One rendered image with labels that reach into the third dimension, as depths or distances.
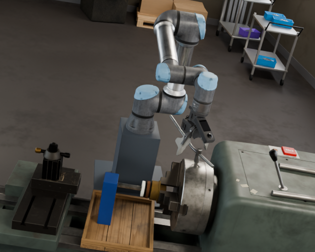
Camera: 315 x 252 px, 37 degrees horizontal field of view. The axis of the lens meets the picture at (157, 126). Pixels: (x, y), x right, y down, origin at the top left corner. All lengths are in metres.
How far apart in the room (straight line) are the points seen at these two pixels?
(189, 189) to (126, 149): 0.61
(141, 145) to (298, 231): 0.91
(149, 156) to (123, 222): 0.45
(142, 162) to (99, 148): 1.93
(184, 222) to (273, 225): 0.35
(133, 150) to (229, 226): 0.76
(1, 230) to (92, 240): 0.36
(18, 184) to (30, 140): 2.16
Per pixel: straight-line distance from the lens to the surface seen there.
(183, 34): 2.21
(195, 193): 1.91
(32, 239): 1.98
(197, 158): 1.94
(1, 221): 2.05
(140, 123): 2.39
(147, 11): 8.62
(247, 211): 1.86
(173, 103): 2.36
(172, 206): 1.93
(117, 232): 2.09
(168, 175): 2.04
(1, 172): 3.95
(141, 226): 2.15
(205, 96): 1.82
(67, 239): 2.06
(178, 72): 1.88
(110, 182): 1.99
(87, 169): 4.05
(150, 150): 2.43
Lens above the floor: 2.25
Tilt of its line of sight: 27 degrees down
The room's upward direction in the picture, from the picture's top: 12 degrees clockwise
